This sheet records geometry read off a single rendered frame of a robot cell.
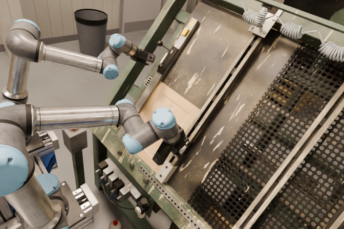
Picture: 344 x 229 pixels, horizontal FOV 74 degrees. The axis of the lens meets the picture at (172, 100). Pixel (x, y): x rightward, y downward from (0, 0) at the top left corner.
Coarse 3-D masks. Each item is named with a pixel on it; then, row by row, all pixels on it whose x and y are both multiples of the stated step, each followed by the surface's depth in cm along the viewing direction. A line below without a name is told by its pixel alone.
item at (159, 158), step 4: (164, 144) 90; (160, 148) 91; (164, 148) 90; (168, 148) 89; (172, 148) 90; (156, 152) 92; (160, 152) 91; (164, 152) 90; (168, 152) 90; (156, 156) 91; (160, 156) 91; (164, 156) 90; (156, 160) 91; (160, 160) 90; (164, 160) 91; (160, 164) 90
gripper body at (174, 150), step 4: (180, 128) 90; (180, 132) 89; (184, 132) 92; (180, 136) 91; (184, 136) 94; (180, 140) 93; (184, 140) 97; (188, 140) 95; (168, 144) 88; (172, 144) 87; (176, 144) 93; (180, 144) 92; (184, 144) 97; (188, 144) 97; (176, 148) 93; (180, 148) 96
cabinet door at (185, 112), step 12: (156, 96) 155; (168, 96) 150; (180, 96) 147; (144, 108) 157; (156, 108) 153; (168, 108) 149; (180, 108) 145; (192, 108) 141; (144, 120) 156; (180, 120) 144; (192, 120) 140; (156, 144) 149; (144, 156) 151; (156, 168) 145
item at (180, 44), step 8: (192, 32) 152; (184, 40) 150; (176, 56) 153; (152, 80) 156; (160, 80) 155; (152, 88) 155; (144, 96) 157; (136, 104) 158; (144, 104) 157; (120, 128) 161; (120, 136) 160
